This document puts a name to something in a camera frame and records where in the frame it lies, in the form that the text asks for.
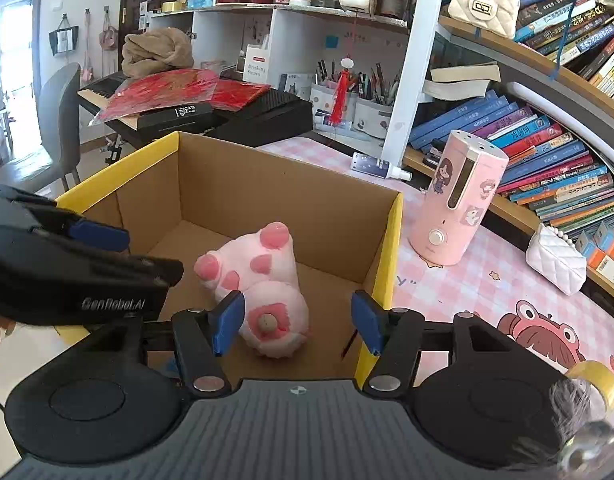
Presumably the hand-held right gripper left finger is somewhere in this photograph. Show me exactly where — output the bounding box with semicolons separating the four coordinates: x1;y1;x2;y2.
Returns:
102;290;246;396

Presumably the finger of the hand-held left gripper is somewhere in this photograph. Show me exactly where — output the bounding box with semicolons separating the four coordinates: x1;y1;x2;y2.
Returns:
0;226;184;289
17;202;131;254

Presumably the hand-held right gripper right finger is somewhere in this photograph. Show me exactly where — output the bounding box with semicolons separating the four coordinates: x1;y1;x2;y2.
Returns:
351;290;568;395

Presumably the pink white plush toy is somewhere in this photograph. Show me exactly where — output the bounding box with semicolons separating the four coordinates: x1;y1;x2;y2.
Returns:
194;221;310;359

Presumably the cardboard box with yellow rim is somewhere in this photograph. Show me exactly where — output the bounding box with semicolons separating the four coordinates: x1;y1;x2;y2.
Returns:
54;131;404;381

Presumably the yellow tape roll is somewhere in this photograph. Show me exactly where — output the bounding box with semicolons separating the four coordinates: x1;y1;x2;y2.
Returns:
566;360;614;412

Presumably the keyboard stand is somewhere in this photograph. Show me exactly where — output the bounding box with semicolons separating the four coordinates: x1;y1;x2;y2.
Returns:
104;132;138;166

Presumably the pink checkered desk mat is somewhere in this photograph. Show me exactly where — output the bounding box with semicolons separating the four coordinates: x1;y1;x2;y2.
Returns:
257;135;614;411

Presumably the grey chair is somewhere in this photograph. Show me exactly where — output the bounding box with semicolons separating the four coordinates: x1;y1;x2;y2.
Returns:
0;62;82;193

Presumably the pink cartoon humidifier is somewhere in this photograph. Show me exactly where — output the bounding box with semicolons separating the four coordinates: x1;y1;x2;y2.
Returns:
408;130;509;266

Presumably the black slim box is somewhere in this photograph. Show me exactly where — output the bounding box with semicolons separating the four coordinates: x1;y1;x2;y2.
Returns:
137;101;213;129

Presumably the red plastic packet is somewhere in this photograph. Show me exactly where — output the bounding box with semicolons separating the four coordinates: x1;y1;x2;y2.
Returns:
89;69;220;126

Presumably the small spray bottle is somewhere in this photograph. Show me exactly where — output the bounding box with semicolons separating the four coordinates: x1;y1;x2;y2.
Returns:
351;152;413;182

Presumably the brown towel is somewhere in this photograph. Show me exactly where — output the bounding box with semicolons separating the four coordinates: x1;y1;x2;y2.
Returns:
121;27;194;80

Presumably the small red paper sheet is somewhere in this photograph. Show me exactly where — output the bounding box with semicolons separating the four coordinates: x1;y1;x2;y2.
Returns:
209;80;272;110

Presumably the black electric keyboard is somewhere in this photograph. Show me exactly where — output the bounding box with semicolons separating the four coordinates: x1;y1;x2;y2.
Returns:
77;71;314;149

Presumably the white quilted handbag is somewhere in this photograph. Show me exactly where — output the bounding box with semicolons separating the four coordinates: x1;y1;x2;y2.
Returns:
526;222;588;296

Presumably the pink hanging bag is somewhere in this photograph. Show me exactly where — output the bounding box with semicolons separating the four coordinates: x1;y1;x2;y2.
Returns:
98;7;118;52

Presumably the black white tote bag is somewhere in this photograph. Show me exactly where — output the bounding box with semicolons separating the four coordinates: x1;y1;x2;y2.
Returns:
49;14;79;56

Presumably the white pen holder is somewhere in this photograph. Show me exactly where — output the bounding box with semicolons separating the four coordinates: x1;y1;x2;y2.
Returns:
311;82;358;122
354;97;394;137

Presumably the white straws box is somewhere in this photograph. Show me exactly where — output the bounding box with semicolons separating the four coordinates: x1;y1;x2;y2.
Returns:
243;45;274;84

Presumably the red tassel ornament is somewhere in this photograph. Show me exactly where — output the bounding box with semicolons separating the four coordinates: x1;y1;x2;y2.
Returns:
327;57;356;127

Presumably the cat picture card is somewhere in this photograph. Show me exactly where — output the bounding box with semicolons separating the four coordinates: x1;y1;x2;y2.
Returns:
278;73;314;102

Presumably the row of blue red books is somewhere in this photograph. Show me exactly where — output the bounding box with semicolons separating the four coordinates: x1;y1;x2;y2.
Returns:
409;90;614;222

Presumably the bunch of pens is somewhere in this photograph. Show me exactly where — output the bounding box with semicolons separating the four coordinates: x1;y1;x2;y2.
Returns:
314;59;403;107

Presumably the stack of orange blue boxes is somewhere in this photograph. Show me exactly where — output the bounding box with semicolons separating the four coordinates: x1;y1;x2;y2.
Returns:
576;219;614;287

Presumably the wooden bookshelf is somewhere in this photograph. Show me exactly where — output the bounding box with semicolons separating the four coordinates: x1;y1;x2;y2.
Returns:
382;0;614;311

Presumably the white cubby shelf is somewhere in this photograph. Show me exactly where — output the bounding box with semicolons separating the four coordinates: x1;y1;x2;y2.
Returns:
149;2;412;111

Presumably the white tube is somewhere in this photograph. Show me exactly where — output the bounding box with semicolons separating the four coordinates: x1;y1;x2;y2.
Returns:
507;82;604;147

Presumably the row of books on shelf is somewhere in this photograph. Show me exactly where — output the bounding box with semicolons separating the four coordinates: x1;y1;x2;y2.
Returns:
512;0;614;107

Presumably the long-strap pink bag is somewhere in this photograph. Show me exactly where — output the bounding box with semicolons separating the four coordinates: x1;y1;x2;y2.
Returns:
81;9;96;87

